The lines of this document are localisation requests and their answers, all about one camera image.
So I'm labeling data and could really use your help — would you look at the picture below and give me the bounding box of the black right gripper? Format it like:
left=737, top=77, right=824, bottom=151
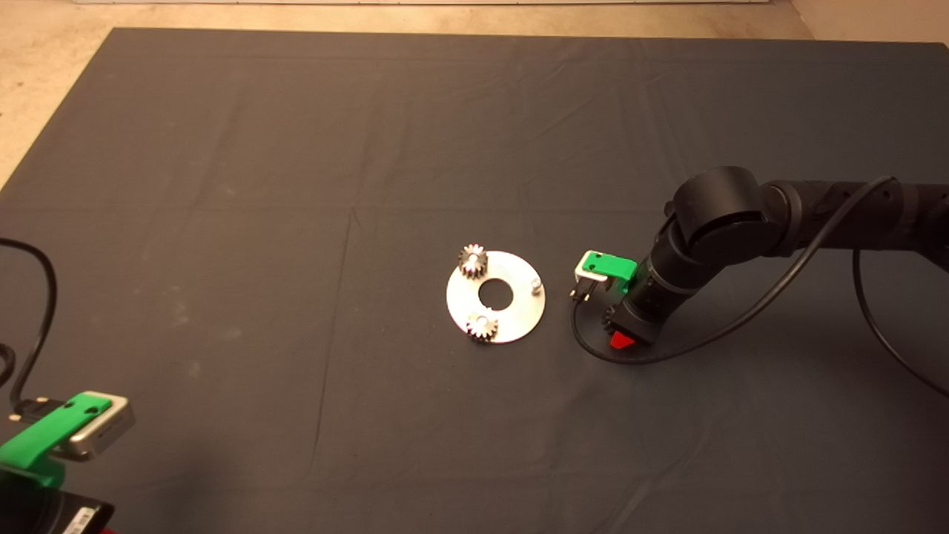
left=609, top=286, right=672, bottom=349

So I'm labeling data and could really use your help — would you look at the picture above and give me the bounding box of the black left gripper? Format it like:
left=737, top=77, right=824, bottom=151
left=0, top=482, right=116, bottom=534

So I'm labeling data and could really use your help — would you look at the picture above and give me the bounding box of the round metal carrier plate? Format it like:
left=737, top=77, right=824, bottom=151
left=446, top=251, right=547, bottom=344

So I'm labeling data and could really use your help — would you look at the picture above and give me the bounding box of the dark grey table cloth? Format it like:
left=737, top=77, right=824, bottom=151
left=0, top=30, right=949, bottom=534

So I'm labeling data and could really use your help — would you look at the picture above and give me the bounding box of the thin black right camera cable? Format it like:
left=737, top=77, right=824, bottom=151
left=569, top=176, right=898, bottom=365

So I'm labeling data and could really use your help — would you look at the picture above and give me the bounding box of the thin black camera cable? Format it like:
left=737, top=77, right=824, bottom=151
left=0, top=237, right=59, bottom=423
left=569, top=176, right=898, bottom=365

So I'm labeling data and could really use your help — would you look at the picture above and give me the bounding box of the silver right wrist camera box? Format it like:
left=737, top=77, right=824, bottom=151
left=575, top=251, right=616, bottom=286

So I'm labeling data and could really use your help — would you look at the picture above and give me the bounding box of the green right camera mount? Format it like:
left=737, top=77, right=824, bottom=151
left=581, top=252, right=638, bottom=296

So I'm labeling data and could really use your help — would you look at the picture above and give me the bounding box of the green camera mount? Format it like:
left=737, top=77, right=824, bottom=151
left=0, top=395, right=113, bottom=489
left=581, top=252, right=638, bottom=296

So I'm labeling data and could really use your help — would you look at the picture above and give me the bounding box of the green left camera mount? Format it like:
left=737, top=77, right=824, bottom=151
left=0, top=395, right=113, bottom=489

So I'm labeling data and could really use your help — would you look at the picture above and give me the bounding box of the thin black left camera cable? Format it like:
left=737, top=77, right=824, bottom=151
left=0, top=237, right=59, bottom=423

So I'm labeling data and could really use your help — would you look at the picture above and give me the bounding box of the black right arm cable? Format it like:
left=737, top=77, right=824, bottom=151
left=853, top=248, right=949, bottom=398

